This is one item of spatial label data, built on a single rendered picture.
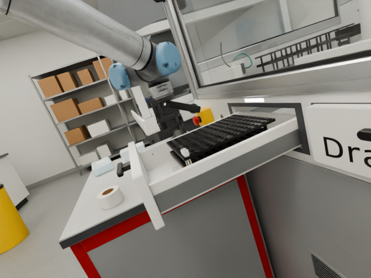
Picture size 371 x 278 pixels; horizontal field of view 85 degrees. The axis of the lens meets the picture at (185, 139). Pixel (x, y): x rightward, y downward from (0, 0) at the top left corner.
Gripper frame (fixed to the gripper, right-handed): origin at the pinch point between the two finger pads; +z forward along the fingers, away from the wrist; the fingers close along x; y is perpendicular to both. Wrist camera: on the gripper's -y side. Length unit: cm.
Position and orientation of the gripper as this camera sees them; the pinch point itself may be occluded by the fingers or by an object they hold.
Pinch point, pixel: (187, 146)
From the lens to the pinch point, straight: 76.2
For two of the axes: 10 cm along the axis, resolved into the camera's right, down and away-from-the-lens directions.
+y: -9.1, 3.8, -1.8
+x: 2.6, 1.7, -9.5
